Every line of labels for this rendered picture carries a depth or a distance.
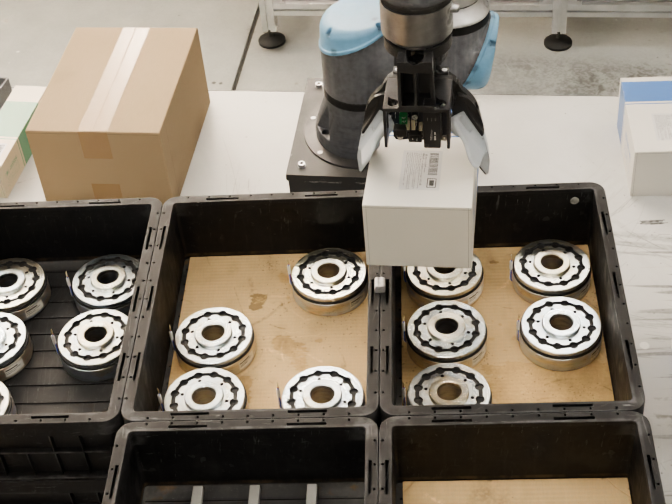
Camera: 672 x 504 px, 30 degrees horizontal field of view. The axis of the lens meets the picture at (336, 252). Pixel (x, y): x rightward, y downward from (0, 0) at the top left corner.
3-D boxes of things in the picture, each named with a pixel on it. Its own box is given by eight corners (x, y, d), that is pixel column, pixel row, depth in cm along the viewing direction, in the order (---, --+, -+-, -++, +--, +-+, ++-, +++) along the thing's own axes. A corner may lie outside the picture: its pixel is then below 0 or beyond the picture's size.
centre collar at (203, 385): (186, 384, 157) (185, 381, 156) (225, 382, 157) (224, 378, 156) (183, 415, 153) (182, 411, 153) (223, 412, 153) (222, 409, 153)
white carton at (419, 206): (383, 156, 158) (379, 97, 152) (479, 158, 156) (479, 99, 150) (366, 265, 143) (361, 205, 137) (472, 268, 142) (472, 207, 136)
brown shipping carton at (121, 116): (94, 100, 232) (75, 26, 221) (210, 102, 229) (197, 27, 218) (47, 207, 210) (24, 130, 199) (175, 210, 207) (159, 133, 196)
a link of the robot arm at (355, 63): (327, 57, 200) (321, -16, 190) (411, 59, 198) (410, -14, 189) (316, 104, 192) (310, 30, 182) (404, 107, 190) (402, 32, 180)
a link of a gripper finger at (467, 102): (459, 149, 141) (414, 97, 137) (460, 139, 143) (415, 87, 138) (494, 131, 139) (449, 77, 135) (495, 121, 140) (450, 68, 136)
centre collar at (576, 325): (539, 312, 161) (539, 309, 161) (577, 310, 161) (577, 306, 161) (544, 340, 158) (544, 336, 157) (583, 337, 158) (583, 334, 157)
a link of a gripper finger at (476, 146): (483, 200, 141) (435, 145, 136) (485, 166, 145) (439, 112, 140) (507, 188, 139) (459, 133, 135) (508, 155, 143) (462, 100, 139)
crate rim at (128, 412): (167, 209, 175) (164, 196, 173) (381, 202, 173) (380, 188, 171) (122, 434, 146) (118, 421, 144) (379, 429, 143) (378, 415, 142)
